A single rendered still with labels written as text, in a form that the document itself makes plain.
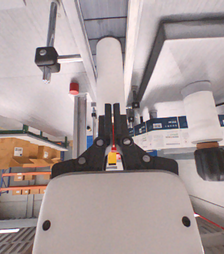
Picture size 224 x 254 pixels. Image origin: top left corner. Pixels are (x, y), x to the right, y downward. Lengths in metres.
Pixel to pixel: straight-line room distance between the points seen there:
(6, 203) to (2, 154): 7.56
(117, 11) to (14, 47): 0.27
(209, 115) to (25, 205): 9.00
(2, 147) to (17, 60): 1.70
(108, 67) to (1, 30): 0.26
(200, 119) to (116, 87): 0.31
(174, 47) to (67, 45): 0.25
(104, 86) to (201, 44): 0.23
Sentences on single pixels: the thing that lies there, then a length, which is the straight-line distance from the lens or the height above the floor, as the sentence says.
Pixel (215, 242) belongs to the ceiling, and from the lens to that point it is 6.12.
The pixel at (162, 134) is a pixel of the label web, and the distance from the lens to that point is 0.66.
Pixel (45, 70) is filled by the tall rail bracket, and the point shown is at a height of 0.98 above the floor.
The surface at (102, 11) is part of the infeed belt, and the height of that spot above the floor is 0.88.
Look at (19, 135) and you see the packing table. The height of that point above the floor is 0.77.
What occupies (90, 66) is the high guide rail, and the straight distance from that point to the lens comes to 0.24.
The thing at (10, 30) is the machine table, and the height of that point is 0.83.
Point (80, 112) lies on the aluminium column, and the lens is 0.57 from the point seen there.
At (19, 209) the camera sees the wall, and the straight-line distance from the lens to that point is 9.29.
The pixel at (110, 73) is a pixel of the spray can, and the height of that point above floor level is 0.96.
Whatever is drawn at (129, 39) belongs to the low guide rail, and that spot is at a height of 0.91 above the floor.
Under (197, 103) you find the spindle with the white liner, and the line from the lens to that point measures 0.49.
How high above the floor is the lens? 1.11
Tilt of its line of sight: 14 degrees down
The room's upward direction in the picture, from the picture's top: 178 degrees clockwise
